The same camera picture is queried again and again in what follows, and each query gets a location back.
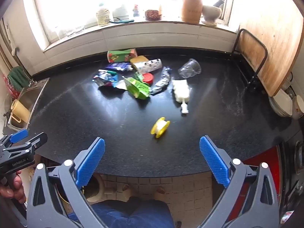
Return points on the red net bag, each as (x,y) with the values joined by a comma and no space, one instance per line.
(9,87)

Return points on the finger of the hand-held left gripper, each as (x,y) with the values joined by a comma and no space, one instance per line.
(35,141)
(20,135)

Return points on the green red snack box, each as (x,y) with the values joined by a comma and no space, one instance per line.
(121,55)

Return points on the red container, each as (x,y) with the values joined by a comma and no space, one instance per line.
(263,155)

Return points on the black stove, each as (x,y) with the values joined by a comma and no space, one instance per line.
(292,194)

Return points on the bamboo utensil holder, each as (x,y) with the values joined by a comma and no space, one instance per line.
(191,9)

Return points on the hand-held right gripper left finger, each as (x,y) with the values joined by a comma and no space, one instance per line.
(91,163)

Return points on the yellow mug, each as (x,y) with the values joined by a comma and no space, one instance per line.
(20,110)

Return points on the beige plastic object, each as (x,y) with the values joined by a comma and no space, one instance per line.
(104,190)

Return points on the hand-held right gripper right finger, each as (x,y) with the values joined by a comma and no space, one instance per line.
(213,161)

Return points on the steel sink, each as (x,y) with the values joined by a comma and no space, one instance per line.
(30,95)

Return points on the yellow sponge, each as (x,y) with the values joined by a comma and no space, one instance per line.
(139,60)

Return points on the stack of white plates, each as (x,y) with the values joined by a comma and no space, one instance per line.
(281,104)

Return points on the white pump bottle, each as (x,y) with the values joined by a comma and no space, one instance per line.
(181,92)

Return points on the crumpled silver foil wrapper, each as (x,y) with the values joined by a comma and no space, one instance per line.
(161,82)

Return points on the grey stone pestle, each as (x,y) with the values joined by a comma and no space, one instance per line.
(219,2)

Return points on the white wall hook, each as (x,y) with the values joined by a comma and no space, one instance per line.
(15,51)

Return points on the crumpled blue wrapper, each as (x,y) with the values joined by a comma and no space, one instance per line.
(106,78)

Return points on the white green marker pen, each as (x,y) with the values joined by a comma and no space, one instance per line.
(106,71)

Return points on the person's left hand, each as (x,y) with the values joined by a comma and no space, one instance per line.
(16,188)

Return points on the green snack bag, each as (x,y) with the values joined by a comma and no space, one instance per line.
(137,87)

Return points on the black metal rack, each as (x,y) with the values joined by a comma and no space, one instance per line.
(253,84)

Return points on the silver pill blister pack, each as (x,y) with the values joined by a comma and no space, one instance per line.
(148,66)

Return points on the green cloth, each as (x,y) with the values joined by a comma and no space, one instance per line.
(17,78)

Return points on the person's blue jeans leg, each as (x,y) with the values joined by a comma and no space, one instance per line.
(133,216)

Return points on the blue toothpaste tube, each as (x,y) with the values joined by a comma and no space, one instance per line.
(117,66)

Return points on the red round lid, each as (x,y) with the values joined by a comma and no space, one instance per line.
(148,78)

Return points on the yellow oil bottle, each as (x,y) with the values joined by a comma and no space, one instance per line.
(103,16)

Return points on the round wooden cutting board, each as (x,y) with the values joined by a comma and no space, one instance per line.
(280,52)

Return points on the clear plastic cup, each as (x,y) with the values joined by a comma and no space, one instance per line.
(190,67)

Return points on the white bowl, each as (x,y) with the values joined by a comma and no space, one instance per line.
(298,108)

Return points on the white stone mortar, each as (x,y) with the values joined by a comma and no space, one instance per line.
(211,14)

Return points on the yellow tape spool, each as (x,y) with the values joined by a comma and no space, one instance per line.
(160,127)

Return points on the white paper scrap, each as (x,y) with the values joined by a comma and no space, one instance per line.
(121,84)

